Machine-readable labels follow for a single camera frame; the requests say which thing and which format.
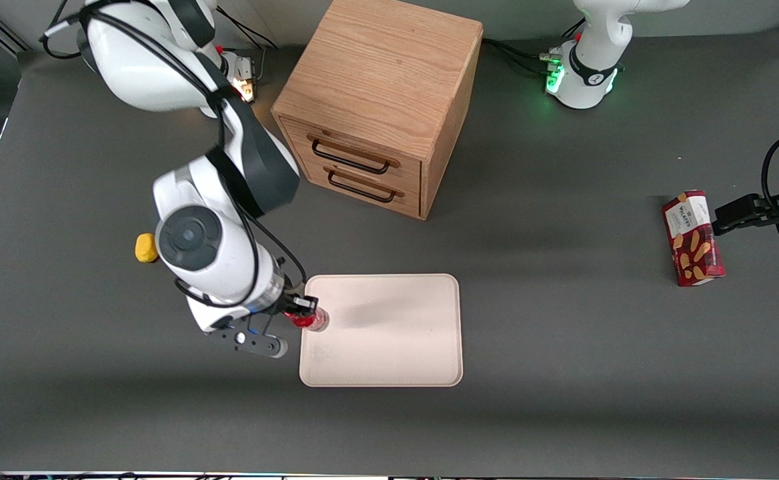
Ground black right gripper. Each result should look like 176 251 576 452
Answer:
256 288 319 332

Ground red coke bottle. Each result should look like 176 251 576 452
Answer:
287 307 331 333

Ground cream plastic tray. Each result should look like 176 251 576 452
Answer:
299 273 464 388

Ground red cookie box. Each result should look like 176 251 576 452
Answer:
662 189 726 288

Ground wooden drawer front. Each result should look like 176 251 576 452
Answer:
279 115 424 189
294 157 424 219

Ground wooden drawer cabinet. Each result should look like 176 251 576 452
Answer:
271 0 484 221

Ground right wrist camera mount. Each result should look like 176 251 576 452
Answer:
208 321 289 359

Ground black drawer handle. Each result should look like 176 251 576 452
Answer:
307 135 402 175
323 167 405 203

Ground black right arm base cables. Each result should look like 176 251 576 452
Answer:
216 7 281 84

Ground black arm base cables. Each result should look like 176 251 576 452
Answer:
482 37 564 75
216 7 281 84

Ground black left arm base cables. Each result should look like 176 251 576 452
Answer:
482 37 564 75

